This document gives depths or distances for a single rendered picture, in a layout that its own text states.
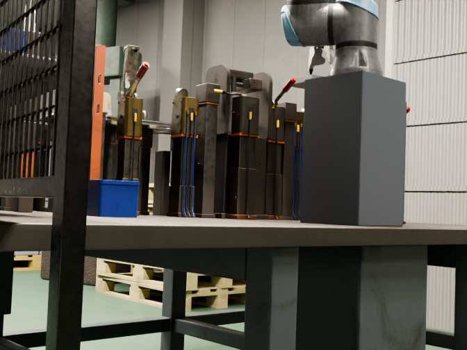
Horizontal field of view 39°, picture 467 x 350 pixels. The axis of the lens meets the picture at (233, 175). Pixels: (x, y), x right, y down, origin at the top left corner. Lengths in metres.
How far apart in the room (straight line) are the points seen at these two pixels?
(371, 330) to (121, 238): 0.83
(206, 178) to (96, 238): 1.04
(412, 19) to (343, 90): 3.12
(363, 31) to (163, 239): 0.97
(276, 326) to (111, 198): 0.54
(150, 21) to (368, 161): 5.74
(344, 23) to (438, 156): 2.79
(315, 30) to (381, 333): 0.83
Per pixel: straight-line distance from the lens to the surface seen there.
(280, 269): 1.36
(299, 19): 1.89
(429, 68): 4.70
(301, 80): 2.16
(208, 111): 2.06
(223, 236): 1.19
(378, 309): 1.71
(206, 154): 2.05
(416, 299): 1.85
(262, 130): 2.18
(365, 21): 1.87
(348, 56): 1.84
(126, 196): 1.65
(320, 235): 1.38
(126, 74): 2.04
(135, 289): 5.12
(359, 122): 1.73
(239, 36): 6.12
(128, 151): 1.98
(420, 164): 4.64
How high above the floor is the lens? 0.73
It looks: 3 degrees up
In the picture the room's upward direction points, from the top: 2 degrees clockwise
